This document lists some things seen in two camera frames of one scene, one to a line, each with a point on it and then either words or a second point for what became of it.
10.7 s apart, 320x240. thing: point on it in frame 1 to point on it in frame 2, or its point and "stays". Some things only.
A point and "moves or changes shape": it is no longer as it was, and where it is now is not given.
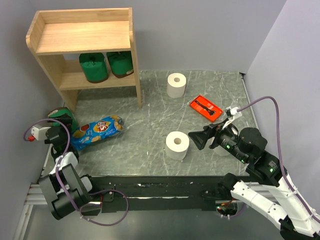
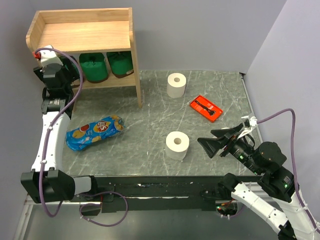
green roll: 61,111 moves or changes shape
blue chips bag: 95,131 stays
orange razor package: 206,108 stays
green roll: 121,62 stays
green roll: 95,66 stays
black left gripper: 67,118 to 69,73
